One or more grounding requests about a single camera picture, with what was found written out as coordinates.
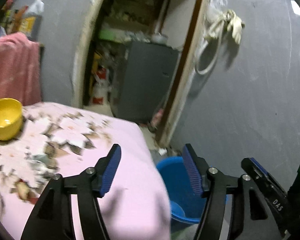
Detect red white sack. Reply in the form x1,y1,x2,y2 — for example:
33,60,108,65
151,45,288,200
91,66,109,105

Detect grey refrigerator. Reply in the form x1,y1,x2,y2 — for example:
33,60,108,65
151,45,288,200
110,41,179,123

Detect yellow plastic bowl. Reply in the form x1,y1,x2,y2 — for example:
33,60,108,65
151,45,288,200
0,98,23,141

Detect blue plastic basin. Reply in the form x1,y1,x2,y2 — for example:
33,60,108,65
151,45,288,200
157,157,206,224

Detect pink checked towel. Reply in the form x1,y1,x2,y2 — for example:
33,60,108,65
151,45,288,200
0,32,42,106

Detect silver foil trash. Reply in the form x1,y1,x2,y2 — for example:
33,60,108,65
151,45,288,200
29,154,58,172

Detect cream rubber gloves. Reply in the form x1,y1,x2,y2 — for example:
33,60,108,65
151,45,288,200
204,10,245,45

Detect green plastic box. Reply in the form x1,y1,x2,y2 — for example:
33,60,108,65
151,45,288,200
98,29,120,41

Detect pink floral table cloth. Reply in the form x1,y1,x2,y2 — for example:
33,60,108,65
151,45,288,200
0,98,171,239

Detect metal pot on fridge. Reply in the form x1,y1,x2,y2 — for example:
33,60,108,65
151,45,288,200
151,33,168,44

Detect large oil jug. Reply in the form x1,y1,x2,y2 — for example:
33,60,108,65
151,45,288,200
18,0,45,41

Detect brown vegetable peel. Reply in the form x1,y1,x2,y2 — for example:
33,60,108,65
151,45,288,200
15,181,30,200

